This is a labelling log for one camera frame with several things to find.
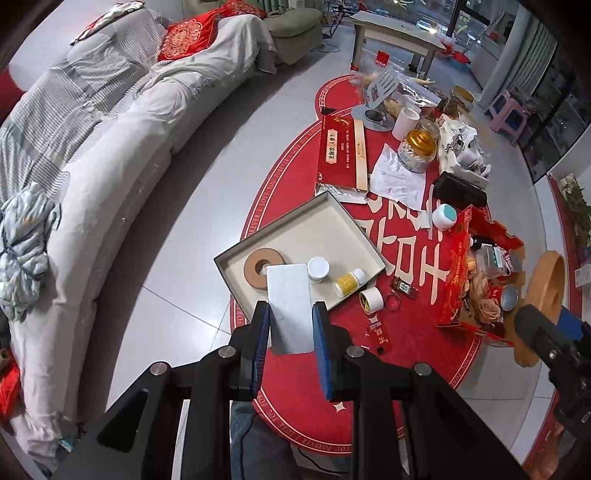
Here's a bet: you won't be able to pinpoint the grey shallow tray box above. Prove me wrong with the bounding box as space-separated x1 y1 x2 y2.
213 190 387 319

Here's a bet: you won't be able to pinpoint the grey phone stand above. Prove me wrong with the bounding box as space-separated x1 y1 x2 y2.
351 65 402 132

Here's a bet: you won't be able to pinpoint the white ceramic tea set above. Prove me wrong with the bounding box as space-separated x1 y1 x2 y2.
436 115 492 178

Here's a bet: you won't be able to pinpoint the glass display cabinet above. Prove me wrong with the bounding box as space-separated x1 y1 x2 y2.
517 0 591 185

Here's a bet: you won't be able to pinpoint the person's right hand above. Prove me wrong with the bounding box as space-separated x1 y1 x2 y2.
551 422 591 480

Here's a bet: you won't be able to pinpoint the grey covered sofa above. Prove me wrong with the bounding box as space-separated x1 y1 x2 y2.
0 0 278 462

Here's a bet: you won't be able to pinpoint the brown disc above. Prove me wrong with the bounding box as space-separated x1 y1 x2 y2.
244 248 287 288

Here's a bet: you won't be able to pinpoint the long red gift box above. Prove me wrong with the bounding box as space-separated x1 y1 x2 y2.
315 113 370 199

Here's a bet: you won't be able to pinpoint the pink plastic stool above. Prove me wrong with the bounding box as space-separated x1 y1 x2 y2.
487 90 529 146

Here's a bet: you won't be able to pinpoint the clear plastic snack bag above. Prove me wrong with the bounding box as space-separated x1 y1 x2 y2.
390 76 444 114

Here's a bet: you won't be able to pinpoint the green armchair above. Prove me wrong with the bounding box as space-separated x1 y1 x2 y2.
182 0 324 65

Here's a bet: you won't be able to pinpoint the blue label white pill bottle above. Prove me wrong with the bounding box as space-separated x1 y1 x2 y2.
307 256 331 282

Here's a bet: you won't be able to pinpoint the person's blue jeans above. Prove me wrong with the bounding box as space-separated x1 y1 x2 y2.
229 401 301 480

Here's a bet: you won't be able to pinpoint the red embroidered cushion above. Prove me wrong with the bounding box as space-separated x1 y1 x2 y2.
157 8 221 63

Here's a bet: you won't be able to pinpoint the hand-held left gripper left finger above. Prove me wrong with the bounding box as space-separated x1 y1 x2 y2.
51 300 271 480

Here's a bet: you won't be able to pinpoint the white foam card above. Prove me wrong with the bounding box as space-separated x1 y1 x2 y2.
267 263 317 356

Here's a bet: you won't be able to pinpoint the brown glass jar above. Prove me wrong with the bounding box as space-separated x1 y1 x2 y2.
443 85 476 118

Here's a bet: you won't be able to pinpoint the grey round bowl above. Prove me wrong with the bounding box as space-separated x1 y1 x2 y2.
501 284 525 312

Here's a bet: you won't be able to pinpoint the black wallet case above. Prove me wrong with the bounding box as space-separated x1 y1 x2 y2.
433 172 488 210

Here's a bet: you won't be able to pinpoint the blue grey crumpled cloth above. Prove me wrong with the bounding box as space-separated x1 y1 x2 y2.
0 182 63 324

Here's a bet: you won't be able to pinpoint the brown plastic spool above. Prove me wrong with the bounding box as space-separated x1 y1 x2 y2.
512 250 566 369

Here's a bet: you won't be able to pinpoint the white paper cup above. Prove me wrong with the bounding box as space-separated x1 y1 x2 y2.
392 107 422 141

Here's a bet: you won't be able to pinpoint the red fruit carton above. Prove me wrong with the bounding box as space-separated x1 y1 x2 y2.
436 205 527 349

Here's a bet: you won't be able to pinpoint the red cigarette box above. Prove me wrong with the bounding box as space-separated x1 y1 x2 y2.
362 314 392 354

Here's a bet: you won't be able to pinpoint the white tape roll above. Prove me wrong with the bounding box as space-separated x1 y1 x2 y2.
359 288 384 315

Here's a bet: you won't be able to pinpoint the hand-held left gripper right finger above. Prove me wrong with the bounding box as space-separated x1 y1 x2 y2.
311 300 529 480

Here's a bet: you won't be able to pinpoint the teal lid white jar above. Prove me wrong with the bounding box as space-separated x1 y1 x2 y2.
431 204 459 232

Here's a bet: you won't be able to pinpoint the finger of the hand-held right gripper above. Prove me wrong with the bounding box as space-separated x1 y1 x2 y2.
514 304 578 370
556 307 591 344

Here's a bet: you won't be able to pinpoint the yellow label white pill bottle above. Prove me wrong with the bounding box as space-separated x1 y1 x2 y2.
331 268 366 298

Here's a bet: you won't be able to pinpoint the red printed round mat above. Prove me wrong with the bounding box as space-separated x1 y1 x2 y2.
229 73 497 457

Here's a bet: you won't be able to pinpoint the gold lid jar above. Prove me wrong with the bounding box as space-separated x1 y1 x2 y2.
398 129 438 174

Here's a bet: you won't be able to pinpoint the light wooden coffee table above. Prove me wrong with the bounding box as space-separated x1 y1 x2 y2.
351 10 446 77

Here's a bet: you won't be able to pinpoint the potted plant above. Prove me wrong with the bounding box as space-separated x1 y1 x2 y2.
556 173 591 241

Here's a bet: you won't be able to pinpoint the white printed paper sheet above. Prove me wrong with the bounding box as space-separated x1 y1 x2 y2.
369 143 428 208

